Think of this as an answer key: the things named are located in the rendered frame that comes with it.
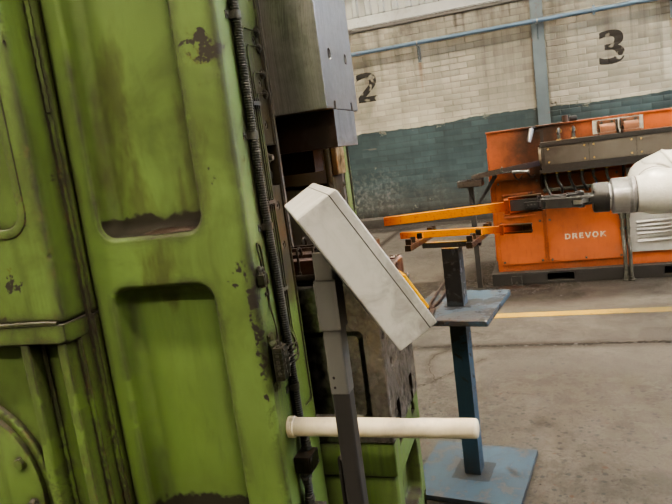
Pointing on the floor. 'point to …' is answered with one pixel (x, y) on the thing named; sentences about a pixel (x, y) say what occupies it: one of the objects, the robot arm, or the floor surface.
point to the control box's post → (343, 399)
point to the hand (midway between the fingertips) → (524, 203)
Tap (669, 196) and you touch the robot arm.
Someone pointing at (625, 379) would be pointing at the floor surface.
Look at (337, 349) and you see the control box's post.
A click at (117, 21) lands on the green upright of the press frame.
